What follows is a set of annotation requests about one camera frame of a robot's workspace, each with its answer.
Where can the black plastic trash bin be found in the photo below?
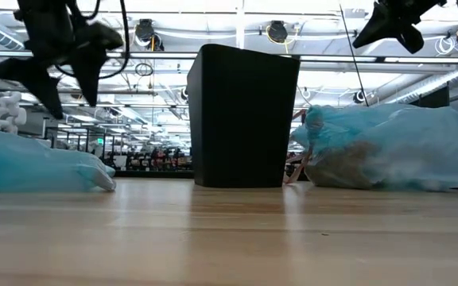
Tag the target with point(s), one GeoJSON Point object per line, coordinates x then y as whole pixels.
{"type": "Point", "coordinates": [245, 119]}

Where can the background bench with equipment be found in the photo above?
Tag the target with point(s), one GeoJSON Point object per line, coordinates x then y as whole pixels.
{"type": "Point", "coordinates": [153, 159]}

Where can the black aluminium table frame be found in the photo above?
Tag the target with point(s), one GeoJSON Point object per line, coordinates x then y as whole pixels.
{"type": "Point", "coordinates": [153, 174]}

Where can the black curtain partition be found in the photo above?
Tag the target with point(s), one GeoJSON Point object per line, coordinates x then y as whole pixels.
{"type": "Point", "coordinates": [431, 97]}

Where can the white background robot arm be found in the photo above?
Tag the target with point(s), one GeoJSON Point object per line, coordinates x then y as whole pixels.
{"type": "Point", "coordinates": [9, 113]}

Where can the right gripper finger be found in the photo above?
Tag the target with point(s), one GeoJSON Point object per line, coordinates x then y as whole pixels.
{"type": "Point", "coordinates": [374, 32]}
{"type": "Point", "coordinates": [412, 39]}

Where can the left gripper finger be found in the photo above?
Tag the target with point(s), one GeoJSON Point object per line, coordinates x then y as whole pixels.
{"type": "Point", "coordinates": [34, 75]}
{"type": "Point", "coordinates": [90, 71]}

